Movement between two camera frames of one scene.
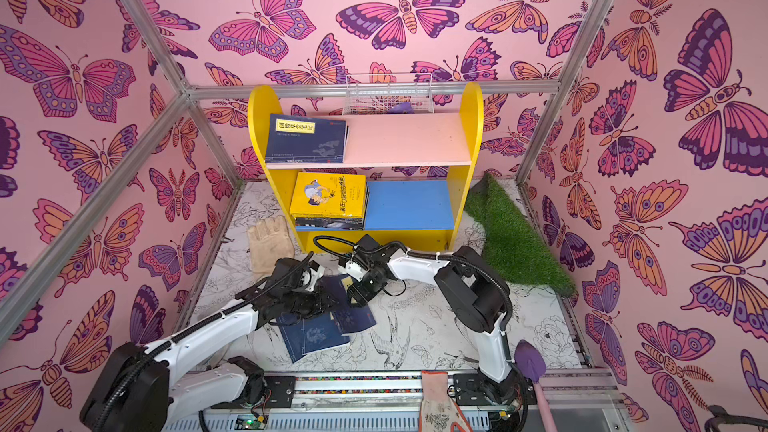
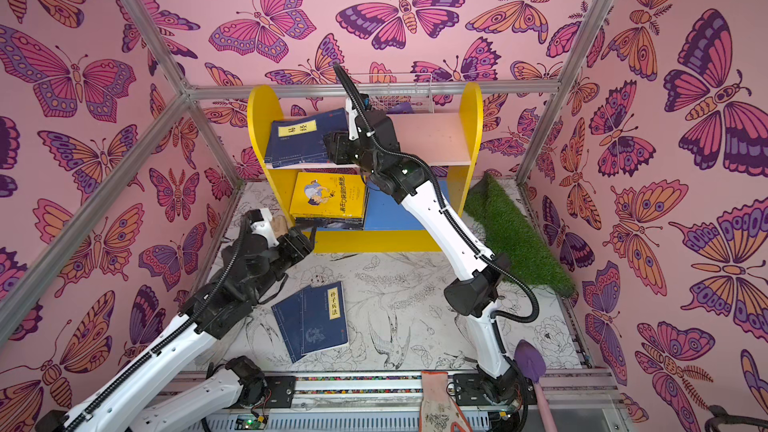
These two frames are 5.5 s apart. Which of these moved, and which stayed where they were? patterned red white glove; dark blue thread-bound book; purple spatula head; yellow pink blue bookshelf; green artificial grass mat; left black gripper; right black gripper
Moved: left black gripper; right black gripper
Stayed: dark blue thread-bound book; patterned red white glove; purple spatula head; yellow pink blue bookshelf; green artificial grass mat
